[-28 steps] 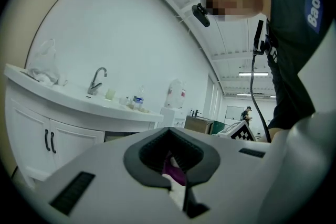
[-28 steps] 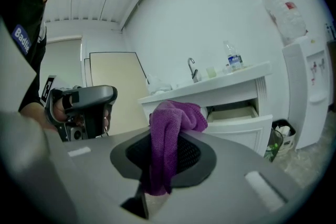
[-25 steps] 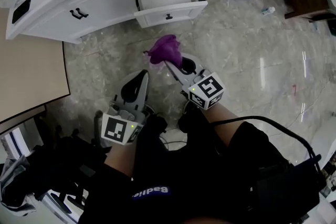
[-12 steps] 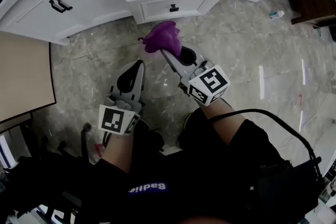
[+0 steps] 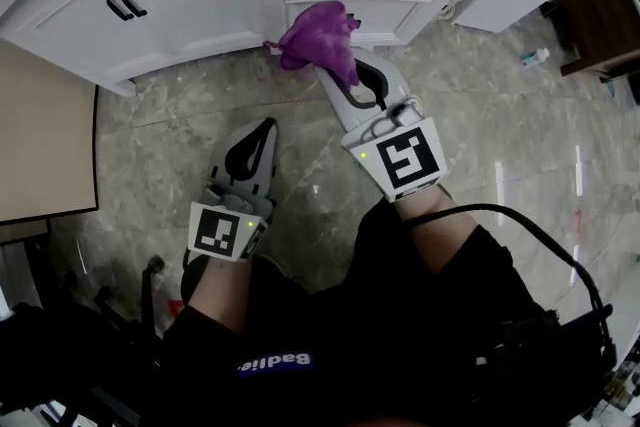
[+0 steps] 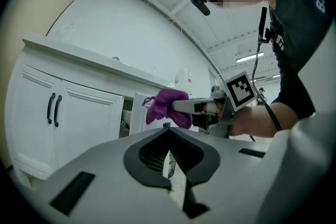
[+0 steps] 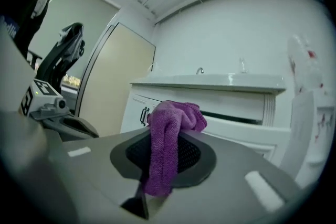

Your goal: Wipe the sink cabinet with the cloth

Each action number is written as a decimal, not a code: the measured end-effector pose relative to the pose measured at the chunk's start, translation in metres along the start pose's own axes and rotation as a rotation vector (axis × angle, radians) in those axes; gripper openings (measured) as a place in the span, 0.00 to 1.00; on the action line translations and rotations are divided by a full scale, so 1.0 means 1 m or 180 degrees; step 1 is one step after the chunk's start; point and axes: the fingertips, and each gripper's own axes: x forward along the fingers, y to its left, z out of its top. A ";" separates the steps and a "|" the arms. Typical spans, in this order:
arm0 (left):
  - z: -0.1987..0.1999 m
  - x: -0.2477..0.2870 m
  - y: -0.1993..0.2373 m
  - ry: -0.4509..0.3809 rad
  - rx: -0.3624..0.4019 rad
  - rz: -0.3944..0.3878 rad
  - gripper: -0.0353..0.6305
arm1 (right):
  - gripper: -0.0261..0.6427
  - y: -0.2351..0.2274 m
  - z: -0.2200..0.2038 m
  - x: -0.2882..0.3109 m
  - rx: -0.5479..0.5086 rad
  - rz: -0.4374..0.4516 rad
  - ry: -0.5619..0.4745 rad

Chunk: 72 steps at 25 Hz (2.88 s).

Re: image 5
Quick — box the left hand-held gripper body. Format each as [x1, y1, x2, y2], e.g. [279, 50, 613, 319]
[186, 168, 278, 264]

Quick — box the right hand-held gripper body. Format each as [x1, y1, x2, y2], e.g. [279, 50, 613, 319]
[341, 96, 449, 204]

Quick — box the purple cloth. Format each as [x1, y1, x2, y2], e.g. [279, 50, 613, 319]
[263, 0, 364, 89]

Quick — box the person's left forearm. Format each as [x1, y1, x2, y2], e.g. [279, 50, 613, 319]
[185, 254, 257, 339]

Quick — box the person's right forearm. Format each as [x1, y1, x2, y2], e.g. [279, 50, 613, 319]
[394, 184, 484, 277]

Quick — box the small white plastic bottle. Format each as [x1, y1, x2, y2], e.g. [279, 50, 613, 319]
[518, 46, 552, 69]

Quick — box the white cabinet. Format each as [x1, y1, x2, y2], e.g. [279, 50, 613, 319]
[0, 0, 459, 97]

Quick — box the person's black shirt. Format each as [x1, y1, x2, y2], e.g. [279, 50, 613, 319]
[162, 197, 569, 427]

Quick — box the dark wooden cabinet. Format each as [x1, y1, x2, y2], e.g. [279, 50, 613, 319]
[541, 0, 640, 80]

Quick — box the black office chair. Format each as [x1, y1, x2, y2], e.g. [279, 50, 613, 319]
[0, 254, 174, 427]

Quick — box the black cable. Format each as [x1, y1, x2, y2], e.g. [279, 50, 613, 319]
[399, 203, 619, 372]

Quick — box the black door handle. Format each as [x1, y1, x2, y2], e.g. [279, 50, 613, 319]
[102, 0, 136, 22]
[115, 0, 149, 19]

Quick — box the beige board black frame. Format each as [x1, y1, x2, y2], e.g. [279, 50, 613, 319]
[0, 39, 100, 227]

